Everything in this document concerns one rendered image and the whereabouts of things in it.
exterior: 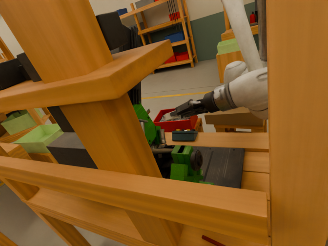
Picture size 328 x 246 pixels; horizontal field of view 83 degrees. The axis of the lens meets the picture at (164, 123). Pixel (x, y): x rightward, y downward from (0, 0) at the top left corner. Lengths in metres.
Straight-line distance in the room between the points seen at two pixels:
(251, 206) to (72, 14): 0.45
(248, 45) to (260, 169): 0.54
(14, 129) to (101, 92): 3.42
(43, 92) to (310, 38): 0.42
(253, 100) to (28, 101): 0.58
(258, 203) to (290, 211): 0.07
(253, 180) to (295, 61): 0.73
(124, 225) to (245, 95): 0.72
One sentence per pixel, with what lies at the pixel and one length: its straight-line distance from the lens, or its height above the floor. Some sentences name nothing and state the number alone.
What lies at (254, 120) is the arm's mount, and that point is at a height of 0.89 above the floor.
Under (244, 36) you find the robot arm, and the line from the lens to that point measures 0.83.
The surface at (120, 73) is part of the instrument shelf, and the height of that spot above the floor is 1.53.
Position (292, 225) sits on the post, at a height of 1.19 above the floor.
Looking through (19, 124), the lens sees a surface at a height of 0.84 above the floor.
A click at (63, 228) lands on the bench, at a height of 0.52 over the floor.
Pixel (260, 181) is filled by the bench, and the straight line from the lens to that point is 0.94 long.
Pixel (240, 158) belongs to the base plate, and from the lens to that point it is 1.00.
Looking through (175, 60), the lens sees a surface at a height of 0.30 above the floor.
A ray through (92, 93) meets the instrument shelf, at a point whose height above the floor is 1.52.
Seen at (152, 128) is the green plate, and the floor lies 1.12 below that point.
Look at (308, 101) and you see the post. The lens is 0.29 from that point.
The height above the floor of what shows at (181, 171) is 1.13.
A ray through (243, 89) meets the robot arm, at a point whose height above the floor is 1.34.
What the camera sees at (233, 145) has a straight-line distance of 1.08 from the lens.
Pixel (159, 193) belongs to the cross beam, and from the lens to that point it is 0.43.
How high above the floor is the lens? 1.59
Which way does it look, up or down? 28 degrees down
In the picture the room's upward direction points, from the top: 19 degrees counter-clockwise
